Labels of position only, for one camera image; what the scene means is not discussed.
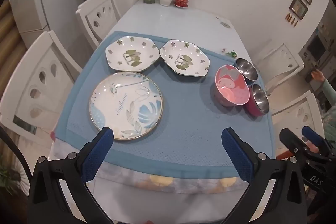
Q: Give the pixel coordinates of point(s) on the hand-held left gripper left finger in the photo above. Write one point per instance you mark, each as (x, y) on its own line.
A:
(97, 155)

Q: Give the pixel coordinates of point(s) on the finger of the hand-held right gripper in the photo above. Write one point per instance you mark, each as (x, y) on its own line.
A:
(312, 136)
(291, 141)

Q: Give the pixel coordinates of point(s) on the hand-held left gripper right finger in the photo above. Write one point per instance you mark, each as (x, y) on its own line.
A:
(237, 155)

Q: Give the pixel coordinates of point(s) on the red steel bowl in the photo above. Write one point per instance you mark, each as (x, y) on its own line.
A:
(260, 98)

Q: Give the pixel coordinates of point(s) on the round plate blue leaf print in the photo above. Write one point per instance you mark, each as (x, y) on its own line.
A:
(123, 108)

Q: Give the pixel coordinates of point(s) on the pink cartoon bowl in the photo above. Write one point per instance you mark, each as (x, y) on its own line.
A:
(231, 90)

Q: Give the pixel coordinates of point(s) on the blue steel bowl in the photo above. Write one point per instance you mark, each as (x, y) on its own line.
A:
(245, 67)

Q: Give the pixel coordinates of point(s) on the hexagonal plate green tree print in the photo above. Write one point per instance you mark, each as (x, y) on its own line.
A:
(131, 48)
(181, 50)

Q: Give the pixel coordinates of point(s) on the white dining chair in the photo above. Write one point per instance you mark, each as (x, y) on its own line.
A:
(294, 113)
(23, 77)
(89, 16)
(278, 64)

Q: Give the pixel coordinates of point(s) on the light blue textured table mat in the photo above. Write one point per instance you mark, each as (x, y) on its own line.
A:
(183, 121)

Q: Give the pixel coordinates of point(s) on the patterned grey tablecloth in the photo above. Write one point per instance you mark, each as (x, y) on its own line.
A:
(162, 182)

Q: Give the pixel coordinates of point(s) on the microwave oven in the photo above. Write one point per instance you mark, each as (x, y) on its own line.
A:
(315, 45)

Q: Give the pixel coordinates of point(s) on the green potted plant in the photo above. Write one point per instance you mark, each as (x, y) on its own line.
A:
(8, 176)

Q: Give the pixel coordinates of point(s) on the green strawberry toy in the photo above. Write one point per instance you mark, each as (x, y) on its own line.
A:
(232, 54)

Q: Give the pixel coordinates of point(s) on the white refrigerator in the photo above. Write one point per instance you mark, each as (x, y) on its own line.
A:
(47, 3)

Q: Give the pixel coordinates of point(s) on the red lidded teacup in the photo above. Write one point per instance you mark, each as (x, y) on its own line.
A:
(180, 1)

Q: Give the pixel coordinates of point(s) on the orange wall ornaments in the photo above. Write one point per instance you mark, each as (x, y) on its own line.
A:
(290, 18)

